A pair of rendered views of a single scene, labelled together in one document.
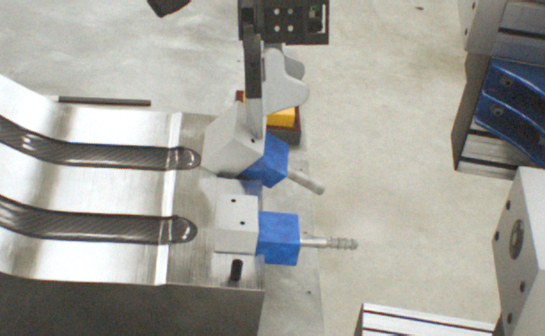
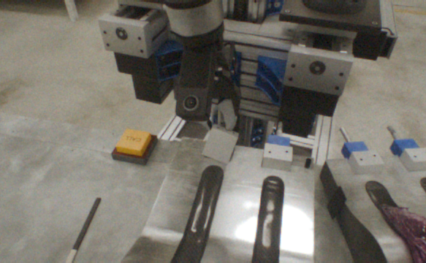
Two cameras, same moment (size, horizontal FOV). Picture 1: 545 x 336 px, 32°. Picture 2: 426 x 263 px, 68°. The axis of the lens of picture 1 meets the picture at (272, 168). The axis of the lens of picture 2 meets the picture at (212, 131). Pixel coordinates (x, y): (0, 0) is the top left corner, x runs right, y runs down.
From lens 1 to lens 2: 0.77 m
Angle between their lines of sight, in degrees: 53
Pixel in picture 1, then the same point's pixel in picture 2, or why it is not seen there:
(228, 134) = (231, 139)
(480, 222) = not seen: hidden behind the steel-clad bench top
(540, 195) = (308, 50)
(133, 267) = (302, 206)
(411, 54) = not seen: outside the picture
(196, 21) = (18, 162)
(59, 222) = (261, 240)
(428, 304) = not seen: hidden behind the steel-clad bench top
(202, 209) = (257, 171)
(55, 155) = (194, 238)
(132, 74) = (62, 203)
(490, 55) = (153, 52)
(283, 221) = (275, 140)
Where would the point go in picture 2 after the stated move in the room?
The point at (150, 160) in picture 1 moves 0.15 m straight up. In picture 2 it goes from (207, 189) to (207, 125)
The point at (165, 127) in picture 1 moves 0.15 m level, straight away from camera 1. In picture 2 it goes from (181, 177) to (104, 164)
